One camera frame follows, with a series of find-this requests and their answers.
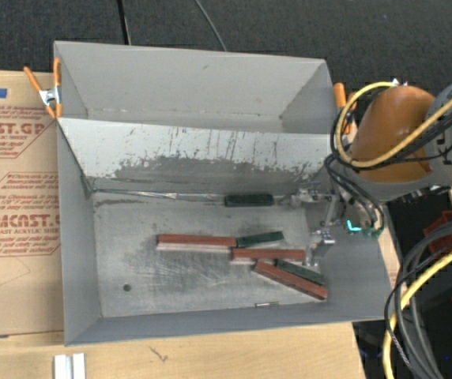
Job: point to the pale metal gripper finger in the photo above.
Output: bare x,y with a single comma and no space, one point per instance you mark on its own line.
312,196
320,247

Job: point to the dark green flat block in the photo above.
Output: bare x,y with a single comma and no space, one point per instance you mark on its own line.
303,272
261,239
249,200

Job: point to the red-brown flat block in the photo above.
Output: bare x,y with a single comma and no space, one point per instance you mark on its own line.
267,254
291,280
194,240

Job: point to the grey metal bin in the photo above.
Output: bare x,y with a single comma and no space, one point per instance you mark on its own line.
194,282

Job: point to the brown cardboard board, red print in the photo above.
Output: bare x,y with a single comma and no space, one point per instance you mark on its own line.
20,211

